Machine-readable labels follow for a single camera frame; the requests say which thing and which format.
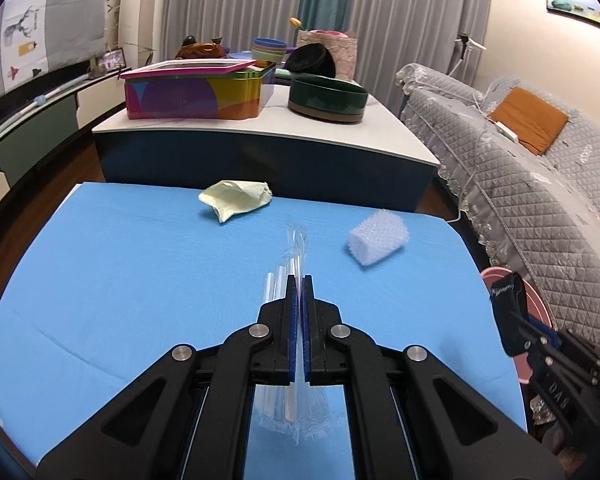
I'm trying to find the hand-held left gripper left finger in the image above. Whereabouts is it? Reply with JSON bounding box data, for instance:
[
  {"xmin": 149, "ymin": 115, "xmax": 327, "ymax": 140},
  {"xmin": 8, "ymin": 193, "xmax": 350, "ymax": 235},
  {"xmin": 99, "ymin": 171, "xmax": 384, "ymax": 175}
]
[{"xmin": 36, "ymin": 274, "xmax": 301, "ymax": 480}]

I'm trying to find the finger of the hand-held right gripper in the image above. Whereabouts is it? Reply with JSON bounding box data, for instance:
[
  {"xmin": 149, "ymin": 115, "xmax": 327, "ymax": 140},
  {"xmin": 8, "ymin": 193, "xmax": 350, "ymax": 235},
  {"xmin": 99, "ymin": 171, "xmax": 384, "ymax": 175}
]
[
  {"xmin": 507, "ymin": 310, "xmax": 568, "ymax": 378},
  {"xmin": 545, "ymin": 327, "xmax": 600, "ymax": 388}
]

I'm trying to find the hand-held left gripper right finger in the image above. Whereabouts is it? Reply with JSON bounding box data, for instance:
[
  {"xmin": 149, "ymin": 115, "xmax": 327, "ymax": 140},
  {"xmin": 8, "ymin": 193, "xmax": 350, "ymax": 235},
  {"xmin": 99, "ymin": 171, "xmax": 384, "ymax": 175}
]
[{"xmin": 301, "ymin": 274, "xmax": 566, "ymax": 480}]

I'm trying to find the clear plastic straw packet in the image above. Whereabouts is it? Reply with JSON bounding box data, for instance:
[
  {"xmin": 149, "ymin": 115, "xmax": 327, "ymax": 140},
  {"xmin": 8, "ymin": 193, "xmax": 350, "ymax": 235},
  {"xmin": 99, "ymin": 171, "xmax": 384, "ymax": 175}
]
[{"xmin": 252, "ymin": 220, "xmax": 331, "ymax": 446}]

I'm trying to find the pink plastic bin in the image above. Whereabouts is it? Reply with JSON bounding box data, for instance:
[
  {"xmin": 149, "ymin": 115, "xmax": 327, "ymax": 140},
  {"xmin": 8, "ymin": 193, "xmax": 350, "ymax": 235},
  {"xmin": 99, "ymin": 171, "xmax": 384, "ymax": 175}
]
[{"xmin": 480, "ymin": 267, "xmax": 561, "ymax": 386}]

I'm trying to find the black packet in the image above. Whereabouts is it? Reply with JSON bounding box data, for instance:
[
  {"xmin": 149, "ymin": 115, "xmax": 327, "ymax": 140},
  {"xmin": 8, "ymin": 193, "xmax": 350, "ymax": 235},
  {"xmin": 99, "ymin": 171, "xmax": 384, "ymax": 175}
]
[{"xmin": 489, "ymin": 274, "xmax": 531, "ymax": 356}]

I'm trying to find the bubble wrap piece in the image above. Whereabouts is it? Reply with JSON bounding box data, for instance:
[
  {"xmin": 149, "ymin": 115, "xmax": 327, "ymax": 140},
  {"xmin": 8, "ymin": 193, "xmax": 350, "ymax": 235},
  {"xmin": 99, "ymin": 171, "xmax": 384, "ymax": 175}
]
[{"xmin": 349, "ymin": 210, "xmax": 410, "ymax": 267}]

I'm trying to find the crumpled pale yellow paper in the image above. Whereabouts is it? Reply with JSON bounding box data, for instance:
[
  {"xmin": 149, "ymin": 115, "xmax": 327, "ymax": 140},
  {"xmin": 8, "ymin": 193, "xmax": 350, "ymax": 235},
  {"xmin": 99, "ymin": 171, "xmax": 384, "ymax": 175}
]
[{"xmin": 199, "ymin": 180, "xmax": 272, "ymax": 223}]

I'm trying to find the grey quilted sofa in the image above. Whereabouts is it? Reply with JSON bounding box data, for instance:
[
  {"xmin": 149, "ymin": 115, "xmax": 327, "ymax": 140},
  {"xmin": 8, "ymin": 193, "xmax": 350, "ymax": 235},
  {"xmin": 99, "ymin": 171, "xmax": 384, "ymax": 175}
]
[{"xmin": 395, "ymin": 62, "xmax": 600, "ymax": 361}]

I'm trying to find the blue table cloth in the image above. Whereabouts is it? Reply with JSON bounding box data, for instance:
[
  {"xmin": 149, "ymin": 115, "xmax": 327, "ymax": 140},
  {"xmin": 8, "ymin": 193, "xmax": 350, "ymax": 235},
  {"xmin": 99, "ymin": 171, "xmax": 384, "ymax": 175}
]
[{"xmin": 0, "ymin": 182, "xmax": 530, "ymax": 480}]

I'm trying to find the white coffee table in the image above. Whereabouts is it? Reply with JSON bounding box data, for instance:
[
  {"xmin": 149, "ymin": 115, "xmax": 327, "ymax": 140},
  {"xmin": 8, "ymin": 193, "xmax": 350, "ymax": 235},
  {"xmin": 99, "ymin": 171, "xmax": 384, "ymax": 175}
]
[{"xmin": 91, "ymin": 82, "xmax": 441, "ymax": 213}]

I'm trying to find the dark green bowl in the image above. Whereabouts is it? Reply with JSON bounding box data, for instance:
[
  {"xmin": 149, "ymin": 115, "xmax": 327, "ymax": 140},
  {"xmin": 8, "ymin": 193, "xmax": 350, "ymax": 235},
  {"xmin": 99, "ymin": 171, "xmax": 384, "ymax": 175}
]
[{"xmin": 287, "ymin": 74, "xmax": 369, "ymax": 125}]

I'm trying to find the orange cushion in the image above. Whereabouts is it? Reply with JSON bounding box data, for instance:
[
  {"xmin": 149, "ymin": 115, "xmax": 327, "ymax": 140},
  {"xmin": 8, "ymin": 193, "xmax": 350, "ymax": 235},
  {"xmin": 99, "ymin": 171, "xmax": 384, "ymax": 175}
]
[{"xmin": 487, "ymin": 86, "xmax": 570, "ymax": 156}]

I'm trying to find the colourful tin box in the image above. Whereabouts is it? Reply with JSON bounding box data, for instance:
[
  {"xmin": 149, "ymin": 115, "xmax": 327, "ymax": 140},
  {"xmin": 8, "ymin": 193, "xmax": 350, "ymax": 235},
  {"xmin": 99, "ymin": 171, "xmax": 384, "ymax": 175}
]
[{"xmin": 125, "ymin": 62, "xmax": 277, "ymax": 121}]

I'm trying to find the black hat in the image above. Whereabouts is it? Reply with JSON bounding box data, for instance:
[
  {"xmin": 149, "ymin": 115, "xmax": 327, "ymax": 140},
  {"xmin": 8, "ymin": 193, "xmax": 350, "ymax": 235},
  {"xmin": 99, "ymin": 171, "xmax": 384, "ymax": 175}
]
[{"xmin": 283, "ymin": 43, "xmax": 337, "ymax": 80}]

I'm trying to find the stack of coloured bowls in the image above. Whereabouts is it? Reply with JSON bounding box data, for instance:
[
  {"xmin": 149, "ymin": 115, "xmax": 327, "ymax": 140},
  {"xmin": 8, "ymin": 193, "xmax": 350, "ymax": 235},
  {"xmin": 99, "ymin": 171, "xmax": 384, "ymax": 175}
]
[{"xmin": 251, "ymin": 36, "xmax": 287, "ymax": 63}]

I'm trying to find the pink-rimmed tin lid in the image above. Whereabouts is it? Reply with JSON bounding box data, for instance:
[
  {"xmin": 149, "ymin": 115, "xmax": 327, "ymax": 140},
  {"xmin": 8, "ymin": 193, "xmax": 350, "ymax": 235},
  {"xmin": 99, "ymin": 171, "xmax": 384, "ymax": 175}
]
[{"xmin": 120, "ymin": 59, "xmax": 257, "ymax": 81}]

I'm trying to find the brown teapot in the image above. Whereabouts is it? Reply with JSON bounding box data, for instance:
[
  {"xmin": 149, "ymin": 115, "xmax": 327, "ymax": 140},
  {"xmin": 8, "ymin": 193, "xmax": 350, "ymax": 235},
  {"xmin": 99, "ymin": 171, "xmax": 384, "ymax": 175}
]
[{"xmin": 175, "ymin": 36, "xmax": 227, "ymax": 60}]

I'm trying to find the grey curtain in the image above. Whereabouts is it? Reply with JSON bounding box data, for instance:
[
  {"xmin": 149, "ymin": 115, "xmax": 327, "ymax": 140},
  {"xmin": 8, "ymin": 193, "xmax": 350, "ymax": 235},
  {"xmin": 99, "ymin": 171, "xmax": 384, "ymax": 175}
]
[
  {"xmin": 347, "ymin": 0, "xmax": 496, "ymax": 116},
  {"xmin": 160, "ymin": 0, "xmax": 308, "ymax": 58}
]

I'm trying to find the dark television stand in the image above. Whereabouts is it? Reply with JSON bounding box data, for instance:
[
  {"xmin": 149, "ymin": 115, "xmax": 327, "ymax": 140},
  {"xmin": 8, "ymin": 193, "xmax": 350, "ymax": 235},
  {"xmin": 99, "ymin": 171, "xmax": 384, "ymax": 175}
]
[{"xmin": 0, "ymin": 67, "xmax": 131, "ymax": 186}]

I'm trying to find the white rod with blue joint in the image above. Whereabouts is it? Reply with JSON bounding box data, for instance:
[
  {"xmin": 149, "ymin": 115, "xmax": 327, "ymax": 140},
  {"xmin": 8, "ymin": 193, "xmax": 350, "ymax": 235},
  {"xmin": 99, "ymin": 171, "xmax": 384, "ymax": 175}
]
[{"xmin": 0, "ymin": 74, "xmax": 90, "ymax": 143}]

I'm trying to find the white standing air conditioner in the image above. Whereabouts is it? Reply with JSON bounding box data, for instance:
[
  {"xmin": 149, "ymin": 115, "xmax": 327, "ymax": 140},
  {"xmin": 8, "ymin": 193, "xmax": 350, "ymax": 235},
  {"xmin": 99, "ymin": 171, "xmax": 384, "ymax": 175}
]
[{"xmin": 114, "ymin": 0, "xmax": 167, "ymax": 68}]

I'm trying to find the grey white television cover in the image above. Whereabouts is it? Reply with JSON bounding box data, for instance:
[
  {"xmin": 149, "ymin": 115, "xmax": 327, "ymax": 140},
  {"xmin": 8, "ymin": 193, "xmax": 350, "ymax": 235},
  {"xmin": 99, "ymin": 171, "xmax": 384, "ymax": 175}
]
[{"xmin": 0, "ymin": 0, "xmax": 111, "ymax": 111}]

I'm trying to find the small photo frame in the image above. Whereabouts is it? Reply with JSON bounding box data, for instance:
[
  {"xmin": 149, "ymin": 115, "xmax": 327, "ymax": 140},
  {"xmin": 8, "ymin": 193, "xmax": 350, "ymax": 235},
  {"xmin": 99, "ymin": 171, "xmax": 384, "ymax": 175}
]
[{"xmin": 100, "ymin": 47, "xmax": 127, "ymax": 71}]

